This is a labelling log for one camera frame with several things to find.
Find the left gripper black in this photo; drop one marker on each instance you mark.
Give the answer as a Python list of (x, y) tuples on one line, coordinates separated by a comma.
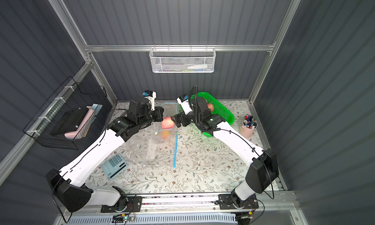
[(159, 113)]

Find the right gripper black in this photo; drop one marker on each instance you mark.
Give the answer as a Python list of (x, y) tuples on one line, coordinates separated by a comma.
[(177, 118)]

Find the pink peach with leaf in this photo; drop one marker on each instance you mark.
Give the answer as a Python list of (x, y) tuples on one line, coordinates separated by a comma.
[(167, 123)]

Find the orange red peach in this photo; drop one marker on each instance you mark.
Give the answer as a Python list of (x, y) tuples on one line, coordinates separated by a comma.
[(165, 134)]

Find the clear zip-top bag blue zipper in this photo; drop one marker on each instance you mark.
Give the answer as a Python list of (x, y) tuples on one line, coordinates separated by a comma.
[(146, 148)]

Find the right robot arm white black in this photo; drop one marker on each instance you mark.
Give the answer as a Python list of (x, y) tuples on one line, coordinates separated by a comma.
[(262, 164)]

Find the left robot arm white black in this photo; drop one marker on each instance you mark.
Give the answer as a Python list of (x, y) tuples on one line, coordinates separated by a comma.
[(68, 183)]

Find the pink peach upper right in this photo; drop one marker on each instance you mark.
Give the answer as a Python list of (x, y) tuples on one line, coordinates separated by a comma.
[(211, 107)]

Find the green plastic basket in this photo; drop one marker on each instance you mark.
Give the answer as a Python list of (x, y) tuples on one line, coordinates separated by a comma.
[(222, 110)]

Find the white tube in basket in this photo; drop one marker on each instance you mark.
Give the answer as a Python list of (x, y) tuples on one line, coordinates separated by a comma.
[(198, 67)]

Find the teal calculator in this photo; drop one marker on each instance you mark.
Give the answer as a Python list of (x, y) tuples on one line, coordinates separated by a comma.
[(114, 166)]

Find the pink pen cup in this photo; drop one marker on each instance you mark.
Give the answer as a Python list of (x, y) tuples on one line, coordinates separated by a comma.
[(248, 127)]

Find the black pouch in basket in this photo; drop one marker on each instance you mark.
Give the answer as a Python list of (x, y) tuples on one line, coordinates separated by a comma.
[(69, 122)]

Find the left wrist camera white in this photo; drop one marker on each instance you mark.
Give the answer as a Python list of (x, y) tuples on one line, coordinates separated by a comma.
[(151, 96)]

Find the white wire wall basket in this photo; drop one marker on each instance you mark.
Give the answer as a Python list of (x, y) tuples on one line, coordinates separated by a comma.
[(177, 61)]

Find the pink handle tool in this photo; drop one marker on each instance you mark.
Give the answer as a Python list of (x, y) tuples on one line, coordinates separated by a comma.
[(79, 133)]

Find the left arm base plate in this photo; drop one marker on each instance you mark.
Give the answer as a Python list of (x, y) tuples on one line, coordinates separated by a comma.
[(127, 204)]

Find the black wire wall basket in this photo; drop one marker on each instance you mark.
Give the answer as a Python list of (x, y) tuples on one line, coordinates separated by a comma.
[(77, 95)]

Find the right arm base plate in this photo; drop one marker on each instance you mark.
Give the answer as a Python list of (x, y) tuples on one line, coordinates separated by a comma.
[(233, 202)]

